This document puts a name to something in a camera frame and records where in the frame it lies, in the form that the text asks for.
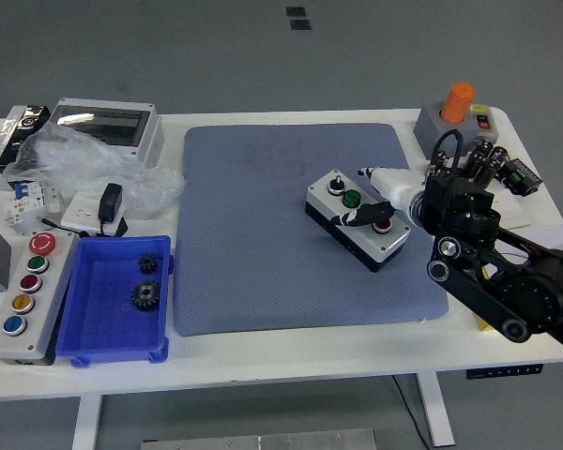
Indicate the grey square base block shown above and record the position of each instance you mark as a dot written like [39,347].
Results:
[431,126]

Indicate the clear plastic bag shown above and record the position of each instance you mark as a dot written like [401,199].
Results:
[75,159]

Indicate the white wall socket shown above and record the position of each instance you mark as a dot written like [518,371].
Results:
[80,211]

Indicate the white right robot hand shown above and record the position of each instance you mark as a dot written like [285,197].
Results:
[394,185]

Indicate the large black gear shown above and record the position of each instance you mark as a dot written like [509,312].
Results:
[146,295]

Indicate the black table control panel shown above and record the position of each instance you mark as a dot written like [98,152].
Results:
[504,371]

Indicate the white circuit breaker blue levers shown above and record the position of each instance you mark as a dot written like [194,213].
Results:
[28,199]

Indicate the blue plastic bin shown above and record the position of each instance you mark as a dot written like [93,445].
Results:
[108,328]

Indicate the black power adapter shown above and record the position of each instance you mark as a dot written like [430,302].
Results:
[110,201]

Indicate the large black capacitor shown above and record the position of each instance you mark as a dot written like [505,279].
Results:
[496,164]
[479,154]

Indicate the grey-blue padded mat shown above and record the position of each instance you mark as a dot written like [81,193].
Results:
[244,262]

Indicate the small black gear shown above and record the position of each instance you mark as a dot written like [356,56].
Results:
[147,264]

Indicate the plain white breaker module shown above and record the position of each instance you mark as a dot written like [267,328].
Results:
[55,199]

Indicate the black module green terminal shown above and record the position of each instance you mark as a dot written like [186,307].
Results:
[521,177]

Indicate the dark floor outlet cover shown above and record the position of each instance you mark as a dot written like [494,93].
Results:
[295,11]
[300,25]

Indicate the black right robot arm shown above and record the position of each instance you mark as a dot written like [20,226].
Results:
[469,206]

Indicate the grey metal floor plate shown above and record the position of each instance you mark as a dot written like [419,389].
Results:
[263,440]

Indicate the grey distribution box clear cover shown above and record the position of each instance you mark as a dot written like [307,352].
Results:
[98,122]

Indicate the grey five-button control box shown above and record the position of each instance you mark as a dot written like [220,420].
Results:
[42,304]

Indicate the white switch box red button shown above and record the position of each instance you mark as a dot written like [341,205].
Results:
[484,123]

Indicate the white table leg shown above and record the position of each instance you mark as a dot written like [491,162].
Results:
[436,412]
[86,422]

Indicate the yellow cardboard box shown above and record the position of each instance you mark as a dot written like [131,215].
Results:
[485,324]

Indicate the orange cylinder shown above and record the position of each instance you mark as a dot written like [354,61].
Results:
[457,103]

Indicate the grey four-button control box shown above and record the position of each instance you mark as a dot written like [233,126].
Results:
[380,248]

